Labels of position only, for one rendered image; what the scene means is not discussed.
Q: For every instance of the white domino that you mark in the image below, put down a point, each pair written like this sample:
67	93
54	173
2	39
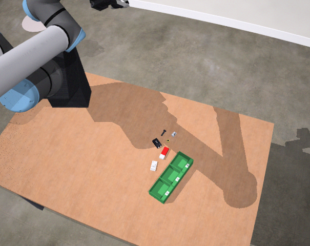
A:
153	166

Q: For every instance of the green three-compartment bin rack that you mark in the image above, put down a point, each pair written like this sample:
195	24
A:
171	177

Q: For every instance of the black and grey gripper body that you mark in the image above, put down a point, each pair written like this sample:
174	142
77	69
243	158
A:
100	4

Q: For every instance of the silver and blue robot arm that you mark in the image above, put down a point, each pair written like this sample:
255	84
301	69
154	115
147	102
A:
27	72

